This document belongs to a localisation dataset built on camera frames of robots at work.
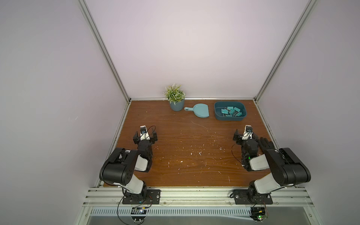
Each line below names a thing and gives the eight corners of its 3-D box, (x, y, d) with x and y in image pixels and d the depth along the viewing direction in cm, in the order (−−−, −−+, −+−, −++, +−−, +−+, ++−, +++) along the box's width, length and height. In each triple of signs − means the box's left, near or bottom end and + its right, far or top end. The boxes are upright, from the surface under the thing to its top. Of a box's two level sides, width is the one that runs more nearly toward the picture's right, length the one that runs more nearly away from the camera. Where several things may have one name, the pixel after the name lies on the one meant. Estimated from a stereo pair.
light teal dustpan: (184, 117, 111) (183, 115, 109) (184, 105, 120) (184, 103, 118) (209, 117, 111) (209, 115, 109) (207, 105, 120) (207, 103, 118)
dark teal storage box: (214, 120, 108) (215, 116, 104) (211, 104, 120) (212, 99, 115) (247, 120, 108) (250, 115, 103) (241, 103, 120) (243, 98, 115)
